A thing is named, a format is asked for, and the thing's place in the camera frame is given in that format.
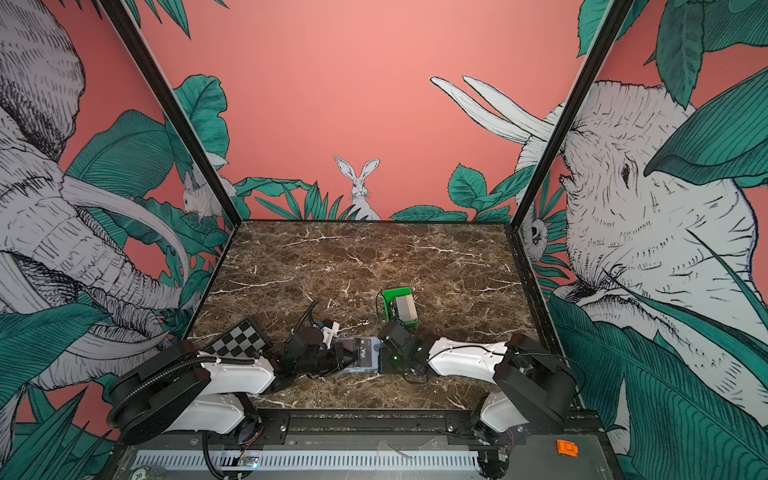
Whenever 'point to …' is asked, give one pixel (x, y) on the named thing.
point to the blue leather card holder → (347, 343)
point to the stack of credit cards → (407, 308)
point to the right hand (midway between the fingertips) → (376, 364)
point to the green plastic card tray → (390, 306)
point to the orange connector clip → (567, 447)
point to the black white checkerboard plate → (243, 340)
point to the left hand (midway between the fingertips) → (362, 356)
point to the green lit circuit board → (252, 461)
